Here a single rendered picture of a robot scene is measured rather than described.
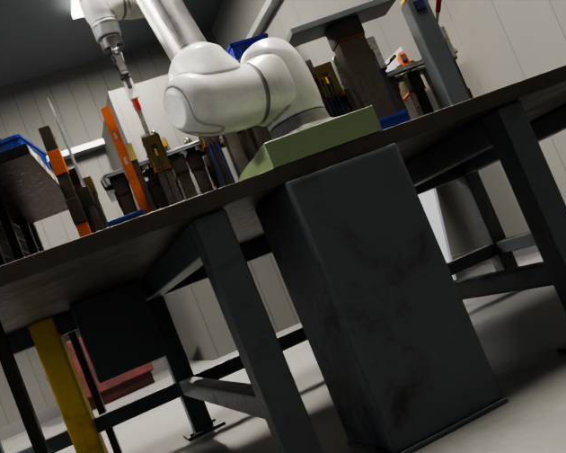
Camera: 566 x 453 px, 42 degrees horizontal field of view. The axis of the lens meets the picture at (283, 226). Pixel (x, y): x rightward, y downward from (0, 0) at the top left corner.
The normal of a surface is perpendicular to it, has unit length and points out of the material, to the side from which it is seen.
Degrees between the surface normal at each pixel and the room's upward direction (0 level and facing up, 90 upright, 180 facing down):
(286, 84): 93
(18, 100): 90
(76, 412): 90
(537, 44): 90
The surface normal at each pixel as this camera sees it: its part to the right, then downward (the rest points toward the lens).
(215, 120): 0.38, 0.68
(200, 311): 0.27, -0.18
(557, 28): -0.88, 0.34
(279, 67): 0.40, -0.33
